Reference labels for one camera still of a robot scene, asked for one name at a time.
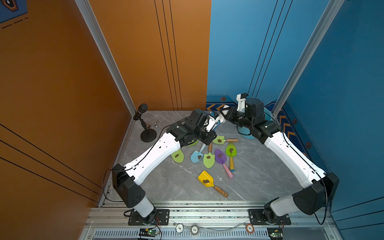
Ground yellow scoop wooden handle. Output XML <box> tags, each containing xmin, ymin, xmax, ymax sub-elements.
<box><xmin>198</xmin><ymin>171</ymin><xmax>228</xmax><ymax>198</ymax></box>

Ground white round sticker left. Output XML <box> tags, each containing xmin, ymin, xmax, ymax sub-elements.
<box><xmin>176</xmin><ymin>224</ymin><xmax>184</xmax><ymax>234</ymax></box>

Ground scrub brush blue white handle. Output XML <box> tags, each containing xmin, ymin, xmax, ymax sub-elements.
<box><xmin>205</xmin><ymin>111</ymin><xmax>226</xmax><ymax>132</ymax></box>

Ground green pointed shovel wooden handle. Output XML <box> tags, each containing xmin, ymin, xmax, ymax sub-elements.
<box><xmin>203</xmin><ymin>143</ymin><xmax>215</xmax><ymax>169</ymax></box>

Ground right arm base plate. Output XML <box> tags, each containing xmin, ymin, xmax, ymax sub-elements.
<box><xmin>248</xmin><ymin>209</ymin><xmax>292</xmax><ymax>226</ymax></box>

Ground green leaf trowel yellow handle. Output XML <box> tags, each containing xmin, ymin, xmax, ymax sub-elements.
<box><xmin>226</xmin><ymin>142</ymin><xmax>237</xmax><ymax>172</ymax></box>

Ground green circuit board left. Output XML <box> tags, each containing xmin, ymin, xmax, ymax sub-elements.
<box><xmin>139</xmin><ymin>228</ymin><xmax>160</xmax><ymax>239</ymax></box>

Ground green shovel wooden handle left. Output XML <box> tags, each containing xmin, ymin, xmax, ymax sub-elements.
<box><xmin>171</xmin><ymin>149</ymin><xmax>184</xmax><ymax>163</ymax></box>

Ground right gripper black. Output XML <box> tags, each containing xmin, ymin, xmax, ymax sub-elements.
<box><xmin>220</xmin><ymin>106</ymin><xmax>256</xmax><ymax>131</ymax></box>

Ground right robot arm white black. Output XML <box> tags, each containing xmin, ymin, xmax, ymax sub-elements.
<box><xmin>220</xmin><ymin>98</ymin><xmax>340</xmax><ymax>224</ymax></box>

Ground turquoise plastic bucket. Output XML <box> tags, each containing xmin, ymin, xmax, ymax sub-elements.
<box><xmin>237</xmin><ymin>107</ymin><xmax>275</xmax><ymax>140</ymax></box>

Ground green circuit board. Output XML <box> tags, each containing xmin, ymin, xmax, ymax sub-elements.
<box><xmin>267</xmin><ymin>228</ymin><xmax>284</xmax><ymax>240</ymax></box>
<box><xmin>139</xmin><ymin>228</ymin><xmax>160</xmax><ymax>239</ymax></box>

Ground green circuit board right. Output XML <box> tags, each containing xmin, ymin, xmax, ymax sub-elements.
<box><xmin>267</xmin><ymin>228</ymin><xmax>284</xmax><ymax>240</ymax></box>

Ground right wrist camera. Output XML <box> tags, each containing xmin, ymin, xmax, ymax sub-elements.
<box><xmin>236</xmin><ymin>93</ymin><xmax>249</xmax><ymax>113</ymax></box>

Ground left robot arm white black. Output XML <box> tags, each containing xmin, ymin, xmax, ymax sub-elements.
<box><xmin>111</xmin><ymin>109</ymin><xmax>225</xmax><ymax>224</ymax></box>

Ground light blue scoop trowel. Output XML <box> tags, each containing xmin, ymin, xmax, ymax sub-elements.
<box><xmin>191</xmin><ymin>144</ymin><xmax>207</xmax><ymax>164</ymax></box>

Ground white round sticker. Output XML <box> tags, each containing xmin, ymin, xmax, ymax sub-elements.
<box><xmin>191</xmin><ymin>225</ymin><xmax>199</xmax><ymax>236</ymax></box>
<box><xmin>176</xmin><ymin>224</ymin><xmax>184</xmax><ymax>234</ymax></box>

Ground black microphone on stand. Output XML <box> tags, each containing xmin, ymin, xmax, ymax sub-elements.
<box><xmin>133</xmin><ymin>104</ymin><xmax>157</xmax><ymax>143</ymax></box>

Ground white round sticker middle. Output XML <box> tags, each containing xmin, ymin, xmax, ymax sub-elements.
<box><xmin>191</xmin><ymin>225</ymin><xmax>199</xmax><ymax>236</ymax></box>

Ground red rimmed round sticker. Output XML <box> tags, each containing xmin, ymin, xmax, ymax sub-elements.
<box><xmin>246</xmin><ymin>224</ymin><xmax>255</xmax><ymax>234</ymax></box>

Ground light green trowel wooden handle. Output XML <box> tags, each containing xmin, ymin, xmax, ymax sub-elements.
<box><xmin>213</xmin><ymin>136</ymin><xmax>239</xmax><ymax>145</ymax></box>

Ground purple trowel pink handle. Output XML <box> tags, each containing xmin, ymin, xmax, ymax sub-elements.
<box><xmin>215</xmin><ymin>149</ymin><xmax>234</xmax><ymax>179</ymax></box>

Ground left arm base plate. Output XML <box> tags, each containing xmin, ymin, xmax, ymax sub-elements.
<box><xmin>128</xmin><ymin>209</ymin><xmax>170</xmax><ymax>226</ymax></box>

